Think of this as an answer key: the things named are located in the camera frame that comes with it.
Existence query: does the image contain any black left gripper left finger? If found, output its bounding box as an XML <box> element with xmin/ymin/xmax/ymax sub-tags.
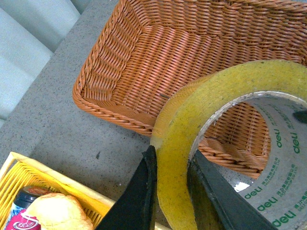
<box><xmin>96</xmin><ymin>145</ymin><xmax>157</xmax><ymax>230</ymax></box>

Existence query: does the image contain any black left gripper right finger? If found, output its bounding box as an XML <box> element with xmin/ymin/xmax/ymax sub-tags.
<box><xmin>187</xmin><ymin>150</ymin><xmax>276</xmax><ymax>230</ymax></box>

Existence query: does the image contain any yellow packing tape roll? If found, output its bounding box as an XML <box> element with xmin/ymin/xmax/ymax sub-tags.
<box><xmin>151</xmin><ymin>60</ymin><xmax>307</xmax><ymax>230</ymax></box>

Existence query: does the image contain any yellow woven basket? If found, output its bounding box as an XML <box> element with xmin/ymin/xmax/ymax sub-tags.
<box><xmin>0</xmin><ymin>151</ymin><xmax>173</xmax><ymax>230</ymax></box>

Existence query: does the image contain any brown wicker basket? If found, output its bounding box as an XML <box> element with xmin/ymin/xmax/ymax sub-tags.
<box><xmin>72</xmin><ymin>0</ymin><xmax>307</xmax><ymax>180</ymax></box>

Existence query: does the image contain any toy bread bun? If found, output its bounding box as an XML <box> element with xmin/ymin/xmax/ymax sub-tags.
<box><xmin>25</xmin><ymin>193</ymin><xmax>94</xmax><ymax>230</ymax></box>

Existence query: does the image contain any grey pleated curtain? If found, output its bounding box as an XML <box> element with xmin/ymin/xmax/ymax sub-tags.
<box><xmin>0</xmin><ymin>0</ymin><xmax>90</xmax><ymax>124</ymax></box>

